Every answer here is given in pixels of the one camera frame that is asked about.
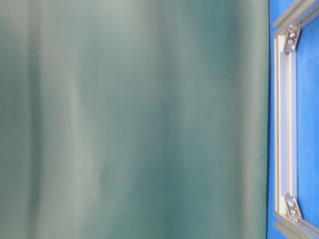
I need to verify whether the silver aluminium extrusion frame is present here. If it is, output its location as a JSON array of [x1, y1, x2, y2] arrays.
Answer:
[[273, 0, 319, 239]]

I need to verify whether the green backdrop curtain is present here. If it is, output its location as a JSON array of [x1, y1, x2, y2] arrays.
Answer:
[[0, 0, 269, 239]]

